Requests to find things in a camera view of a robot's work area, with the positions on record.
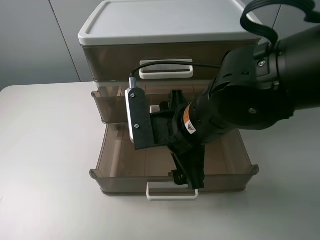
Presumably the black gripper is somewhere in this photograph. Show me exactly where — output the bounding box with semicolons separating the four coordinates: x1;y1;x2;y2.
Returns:
150;90;205;189

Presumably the smoky drawer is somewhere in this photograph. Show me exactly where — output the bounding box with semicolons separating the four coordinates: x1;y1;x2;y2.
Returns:
91;84;208;124
89;125;259;196
82;39;261;81

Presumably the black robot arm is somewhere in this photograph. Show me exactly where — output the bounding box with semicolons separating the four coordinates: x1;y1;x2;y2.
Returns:
151;0;320;190

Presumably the smoky bottom drawer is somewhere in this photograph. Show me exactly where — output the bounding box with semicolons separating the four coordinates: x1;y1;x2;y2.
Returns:
89;125;259;196

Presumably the smoky top drawer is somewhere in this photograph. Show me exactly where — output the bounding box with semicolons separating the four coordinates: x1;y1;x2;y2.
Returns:
82;39;261;81

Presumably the white drawer cabinet frame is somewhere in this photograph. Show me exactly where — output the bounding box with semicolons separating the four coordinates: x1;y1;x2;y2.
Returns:
78;0;259;84

